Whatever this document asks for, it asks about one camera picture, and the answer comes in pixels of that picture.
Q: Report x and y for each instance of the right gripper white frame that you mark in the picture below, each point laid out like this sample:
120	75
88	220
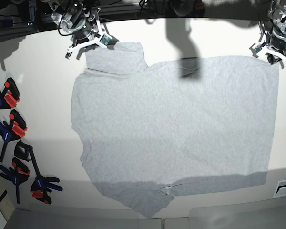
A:
89	38

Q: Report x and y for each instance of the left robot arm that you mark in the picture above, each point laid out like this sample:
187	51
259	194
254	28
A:
272	41

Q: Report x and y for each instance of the blue red clamp bottom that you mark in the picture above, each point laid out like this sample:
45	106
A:
42	186

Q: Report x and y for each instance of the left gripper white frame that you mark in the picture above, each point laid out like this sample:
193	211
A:
264	47

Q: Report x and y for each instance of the blue red clamp lower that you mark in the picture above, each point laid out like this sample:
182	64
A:
17	175

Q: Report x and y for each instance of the grey T-shirt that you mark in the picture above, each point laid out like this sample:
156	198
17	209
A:
184	127

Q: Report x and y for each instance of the black bar clamp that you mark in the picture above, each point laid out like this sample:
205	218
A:
25	152

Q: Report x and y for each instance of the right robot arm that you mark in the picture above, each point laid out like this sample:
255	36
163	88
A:
80	20

